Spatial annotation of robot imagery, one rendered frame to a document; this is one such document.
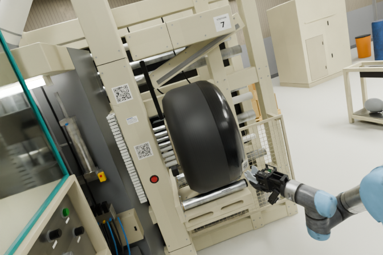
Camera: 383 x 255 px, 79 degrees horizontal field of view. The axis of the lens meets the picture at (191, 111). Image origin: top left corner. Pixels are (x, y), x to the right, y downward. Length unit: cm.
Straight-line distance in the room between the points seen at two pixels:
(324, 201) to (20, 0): 157
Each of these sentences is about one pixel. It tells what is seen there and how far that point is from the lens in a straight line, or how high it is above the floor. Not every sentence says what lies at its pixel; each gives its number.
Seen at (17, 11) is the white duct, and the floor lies 203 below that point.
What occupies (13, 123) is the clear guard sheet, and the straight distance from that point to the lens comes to 91.
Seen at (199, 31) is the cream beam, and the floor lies 169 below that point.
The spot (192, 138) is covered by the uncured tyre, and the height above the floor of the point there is 126.
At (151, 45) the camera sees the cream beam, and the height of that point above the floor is 169.
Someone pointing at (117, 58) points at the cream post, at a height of 166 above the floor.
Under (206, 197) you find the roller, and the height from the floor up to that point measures 91.
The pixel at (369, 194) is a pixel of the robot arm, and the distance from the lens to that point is 66.
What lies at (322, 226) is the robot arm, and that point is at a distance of 97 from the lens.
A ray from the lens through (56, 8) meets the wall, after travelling 670.
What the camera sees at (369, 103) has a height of 29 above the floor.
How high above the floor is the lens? 161
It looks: 14 degrees down
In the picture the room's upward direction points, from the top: 17 degrees counter-clockwise
